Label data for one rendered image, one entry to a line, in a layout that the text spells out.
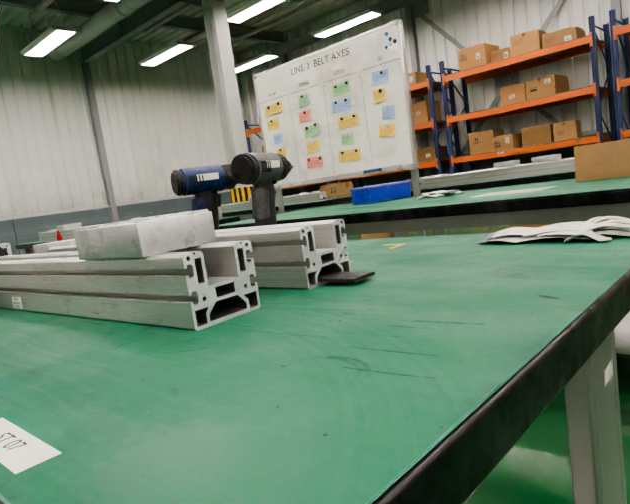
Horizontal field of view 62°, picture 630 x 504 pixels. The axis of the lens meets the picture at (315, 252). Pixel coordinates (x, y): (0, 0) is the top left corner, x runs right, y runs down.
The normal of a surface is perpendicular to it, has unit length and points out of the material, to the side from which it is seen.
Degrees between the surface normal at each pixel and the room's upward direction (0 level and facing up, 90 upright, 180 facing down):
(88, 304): 90
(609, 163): 89
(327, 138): 90
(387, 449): 0
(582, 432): 90
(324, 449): 0
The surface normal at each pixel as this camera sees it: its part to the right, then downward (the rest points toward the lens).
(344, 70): -0.66, 0.18
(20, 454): -0.14, -0.98
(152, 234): 0.76, -0.03
